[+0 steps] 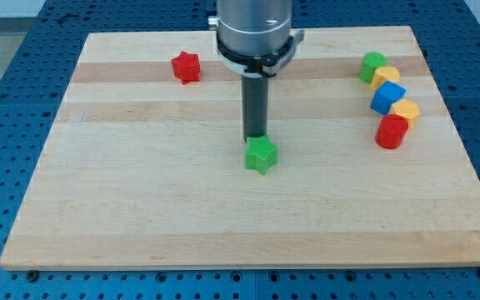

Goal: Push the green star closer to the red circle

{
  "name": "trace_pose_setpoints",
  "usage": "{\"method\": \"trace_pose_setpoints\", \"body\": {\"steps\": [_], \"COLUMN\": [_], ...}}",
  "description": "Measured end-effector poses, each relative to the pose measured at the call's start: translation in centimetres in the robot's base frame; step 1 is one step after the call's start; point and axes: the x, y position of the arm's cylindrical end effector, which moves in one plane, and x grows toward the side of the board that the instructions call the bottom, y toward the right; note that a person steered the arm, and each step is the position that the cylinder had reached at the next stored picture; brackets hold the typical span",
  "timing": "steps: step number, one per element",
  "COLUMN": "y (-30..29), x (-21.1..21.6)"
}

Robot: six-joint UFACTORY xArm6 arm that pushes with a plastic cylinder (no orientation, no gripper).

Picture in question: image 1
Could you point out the black clamp ring mount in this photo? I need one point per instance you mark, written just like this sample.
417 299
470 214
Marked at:
265 66

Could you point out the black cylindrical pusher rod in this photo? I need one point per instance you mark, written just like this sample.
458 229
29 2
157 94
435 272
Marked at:
254 107

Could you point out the green star block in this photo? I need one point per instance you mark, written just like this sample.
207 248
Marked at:
261 154

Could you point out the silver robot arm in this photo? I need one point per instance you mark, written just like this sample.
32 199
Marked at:
254 40

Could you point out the red star block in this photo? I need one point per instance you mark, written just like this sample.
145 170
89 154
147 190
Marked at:
186 67

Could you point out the green cylinder block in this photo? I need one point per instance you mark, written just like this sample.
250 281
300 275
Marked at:
371 61

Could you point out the yellow pentagon block upper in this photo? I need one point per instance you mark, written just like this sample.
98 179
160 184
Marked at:
383 74

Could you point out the blue cube block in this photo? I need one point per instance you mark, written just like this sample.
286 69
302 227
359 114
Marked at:
385 96

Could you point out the wooden board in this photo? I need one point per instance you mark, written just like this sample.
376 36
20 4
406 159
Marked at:
140 172

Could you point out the red cylinder block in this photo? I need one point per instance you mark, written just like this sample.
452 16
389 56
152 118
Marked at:
391 131

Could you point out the yellow hexagon block lower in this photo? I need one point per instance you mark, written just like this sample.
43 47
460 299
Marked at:
407 109

